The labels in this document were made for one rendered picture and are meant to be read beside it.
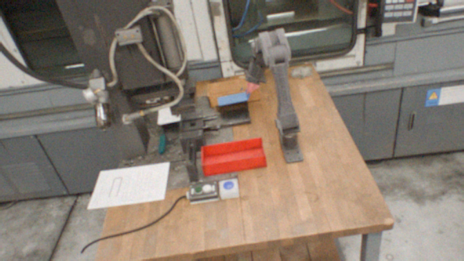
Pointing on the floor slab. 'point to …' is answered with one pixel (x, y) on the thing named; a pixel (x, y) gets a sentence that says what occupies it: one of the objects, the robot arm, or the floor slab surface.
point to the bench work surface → (266, 196)
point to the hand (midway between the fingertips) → (248, 92)
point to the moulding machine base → (388, 54)
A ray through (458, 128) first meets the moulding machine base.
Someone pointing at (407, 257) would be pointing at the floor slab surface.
